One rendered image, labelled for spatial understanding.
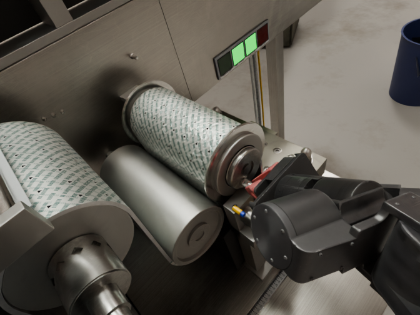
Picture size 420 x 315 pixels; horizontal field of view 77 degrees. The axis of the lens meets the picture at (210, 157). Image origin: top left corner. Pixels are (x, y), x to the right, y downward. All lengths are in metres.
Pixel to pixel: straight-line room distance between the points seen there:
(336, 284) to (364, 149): 1.55
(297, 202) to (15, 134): 0.38
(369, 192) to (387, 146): 1.97
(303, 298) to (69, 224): 0.55
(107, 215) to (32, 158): 0.12
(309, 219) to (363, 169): 1.84
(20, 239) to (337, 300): 0.63
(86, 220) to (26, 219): 0.09
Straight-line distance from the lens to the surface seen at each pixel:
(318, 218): 0.24
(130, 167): 0.54
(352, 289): 0.74
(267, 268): 0.72
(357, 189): 0.27
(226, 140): 0.39
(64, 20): 0.58
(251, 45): 0.91
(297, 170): 0.36
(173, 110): 0.49
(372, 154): 2.17
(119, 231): 0.36
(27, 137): 0.45
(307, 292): 0.72
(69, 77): 0.59
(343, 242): 0.23
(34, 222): 0.25
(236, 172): 0.41
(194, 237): 0.47
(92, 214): 0.32
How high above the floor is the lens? 1.60
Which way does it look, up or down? 48 degrees down
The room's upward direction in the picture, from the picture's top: 19 degrees counter-clockwise
